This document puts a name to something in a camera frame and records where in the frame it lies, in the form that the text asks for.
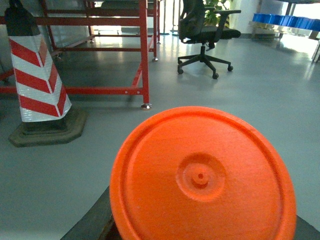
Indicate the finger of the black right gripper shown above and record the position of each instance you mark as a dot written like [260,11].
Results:
[305,231]

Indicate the red white traffic cone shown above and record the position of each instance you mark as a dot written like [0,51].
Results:
[47,114]

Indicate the red metal table frame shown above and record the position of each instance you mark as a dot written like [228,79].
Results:
[141,16]

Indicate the black office chair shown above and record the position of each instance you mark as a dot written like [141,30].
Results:
[192,30]

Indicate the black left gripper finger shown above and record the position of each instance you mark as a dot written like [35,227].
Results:
[96,223]

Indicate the orange cylindrical capacitor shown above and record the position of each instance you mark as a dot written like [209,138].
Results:
[198,173]

